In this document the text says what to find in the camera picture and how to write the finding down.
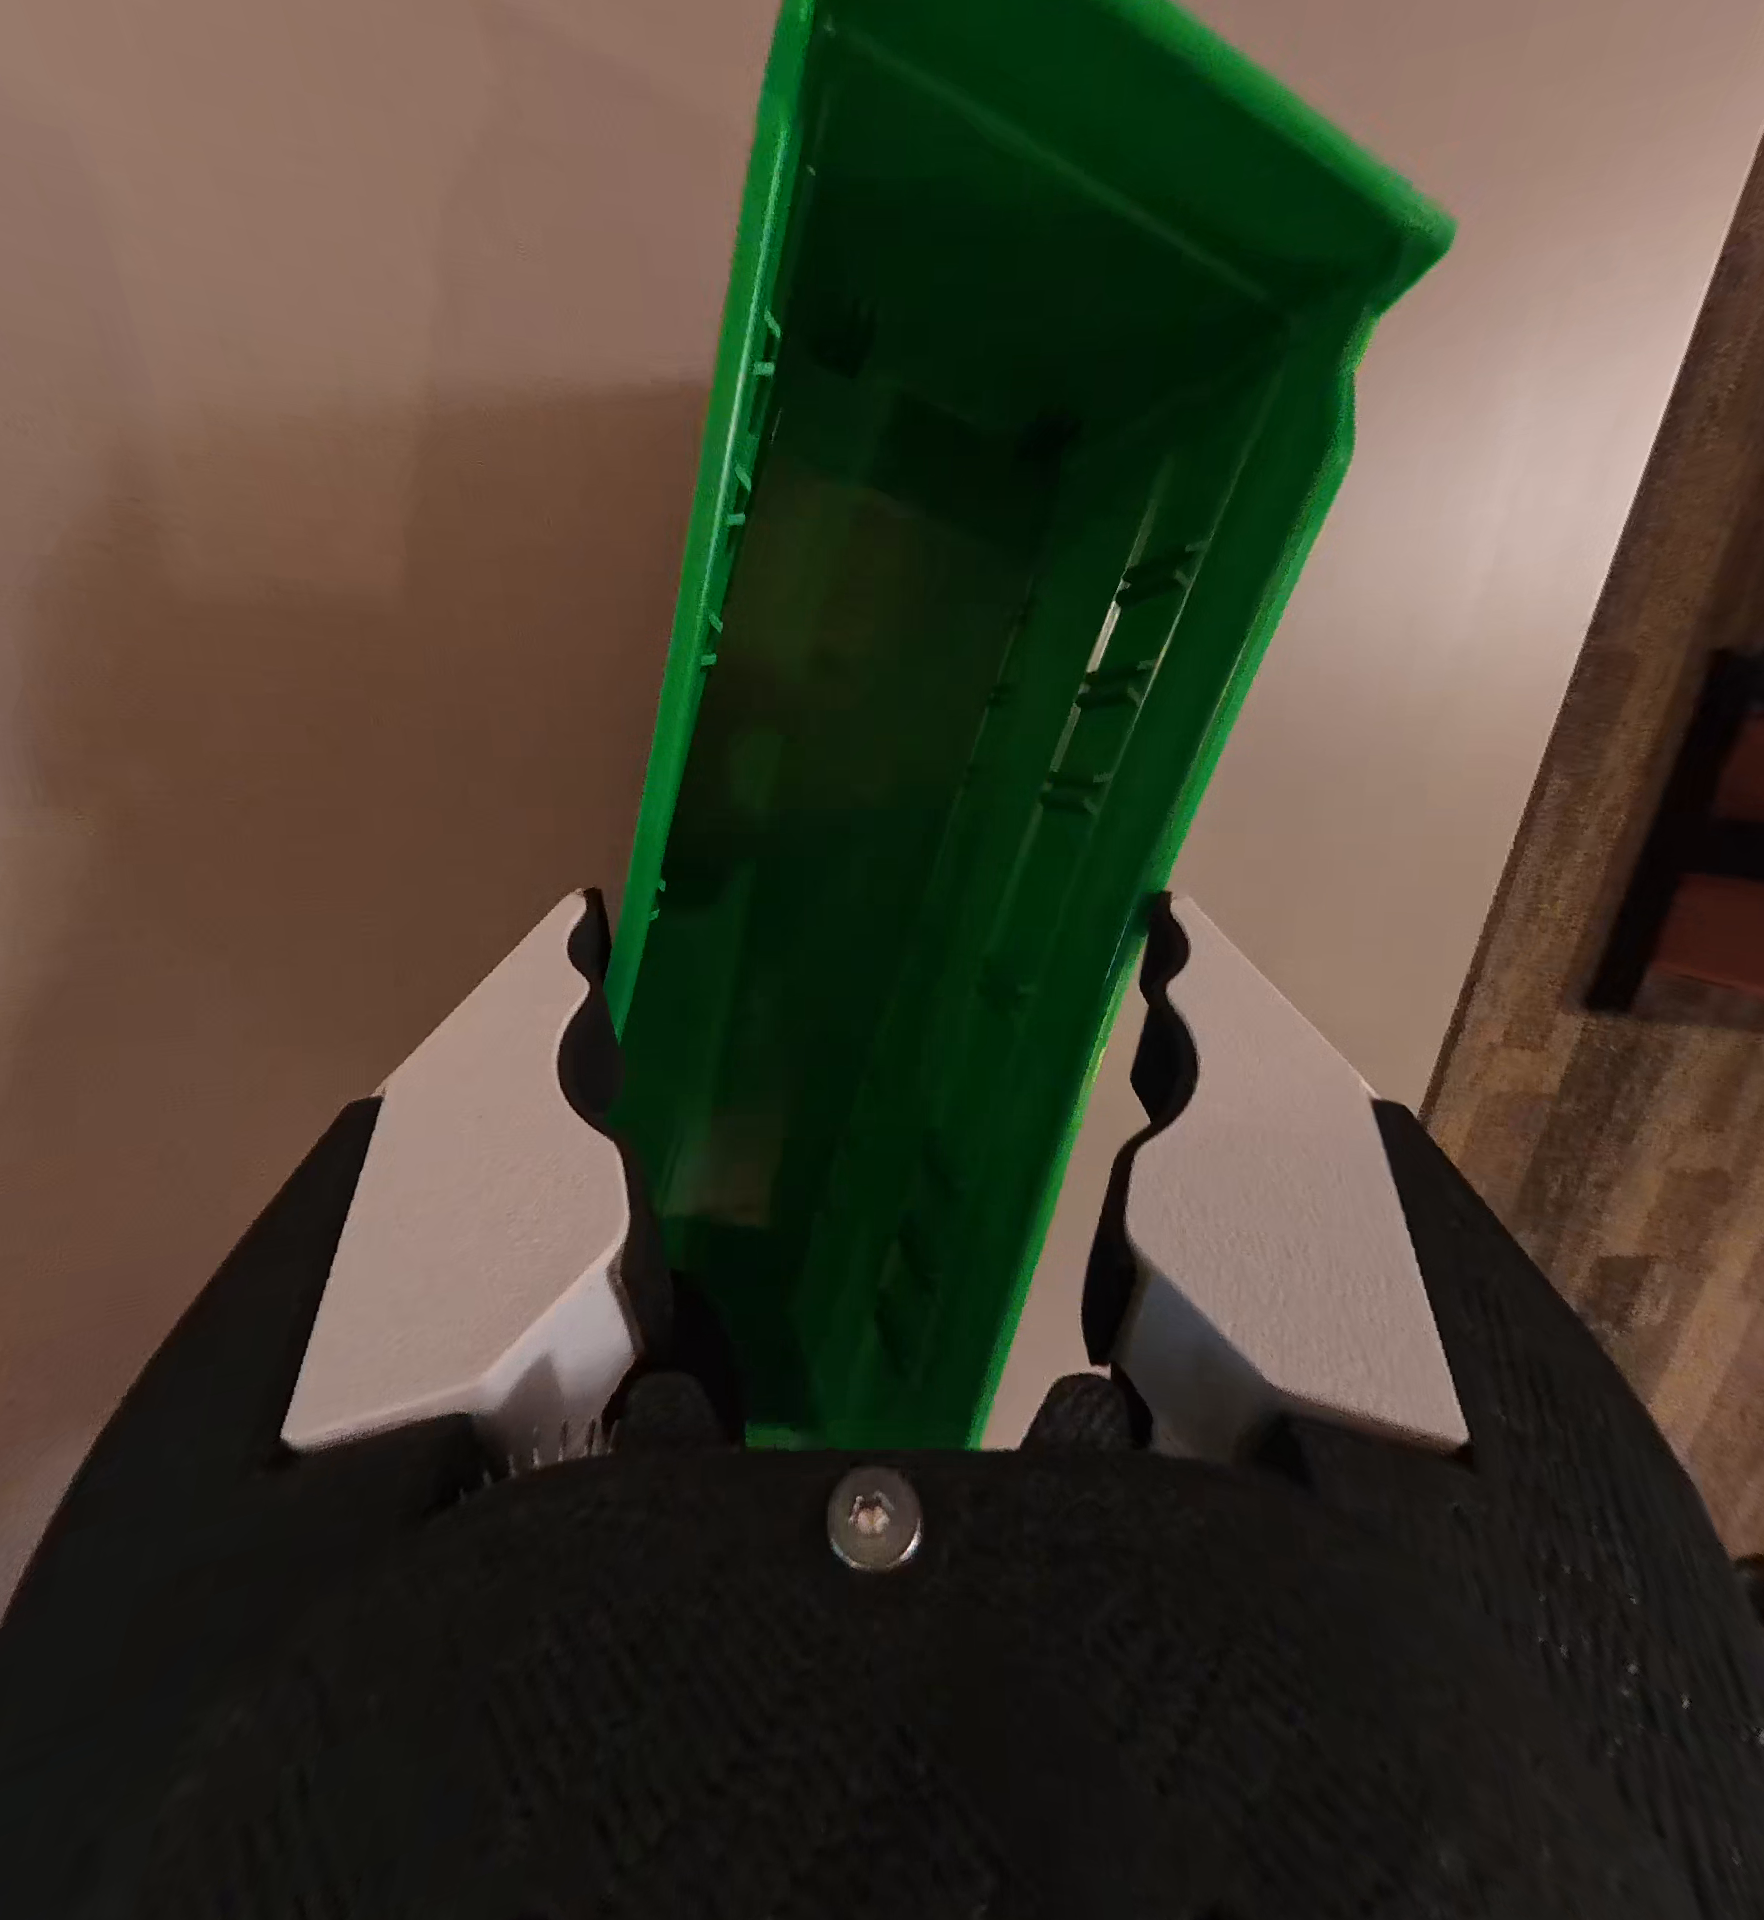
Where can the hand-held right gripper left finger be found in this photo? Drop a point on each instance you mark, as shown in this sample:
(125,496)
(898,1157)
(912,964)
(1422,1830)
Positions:
(462,1231)

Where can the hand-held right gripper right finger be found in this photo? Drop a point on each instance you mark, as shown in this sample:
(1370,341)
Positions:
(1272,1245)

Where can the green plastic bin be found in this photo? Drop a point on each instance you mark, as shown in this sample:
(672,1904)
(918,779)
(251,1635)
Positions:
(882,751)

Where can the black frame brown shelf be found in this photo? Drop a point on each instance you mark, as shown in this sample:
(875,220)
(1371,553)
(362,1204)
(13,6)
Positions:
(1722,842)

